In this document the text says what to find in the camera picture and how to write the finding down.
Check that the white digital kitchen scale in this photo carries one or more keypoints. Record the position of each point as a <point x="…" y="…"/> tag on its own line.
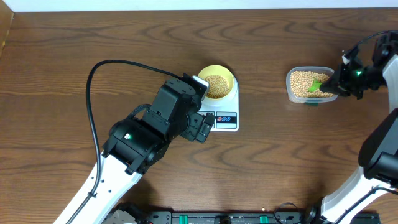
<point x="225" y="110"/>

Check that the clear container of soybeans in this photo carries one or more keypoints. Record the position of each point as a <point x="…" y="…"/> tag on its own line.
<point x="299" y="79"/>

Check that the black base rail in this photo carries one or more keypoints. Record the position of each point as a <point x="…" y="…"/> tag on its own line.
<point x="130" y="213"/>

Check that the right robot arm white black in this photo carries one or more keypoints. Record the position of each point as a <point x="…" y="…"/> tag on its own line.
<point x="376" y="174"/>

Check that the yellow plastic bowl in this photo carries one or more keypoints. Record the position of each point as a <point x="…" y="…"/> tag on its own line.
<point x="221" y="81"/>

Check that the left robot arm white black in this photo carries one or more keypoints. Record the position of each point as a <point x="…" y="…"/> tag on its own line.
<point x="138" y="142"/>

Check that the green plastic measuring scoop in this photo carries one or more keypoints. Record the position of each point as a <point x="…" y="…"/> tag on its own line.
<point x="315" y="86"/>

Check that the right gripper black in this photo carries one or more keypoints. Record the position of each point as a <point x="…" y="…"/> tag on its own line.
<point x="339" y="78"/>

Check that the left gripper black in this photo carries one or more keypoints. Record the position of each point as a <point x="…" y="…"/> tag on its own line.
<point x="194" y="120"/>

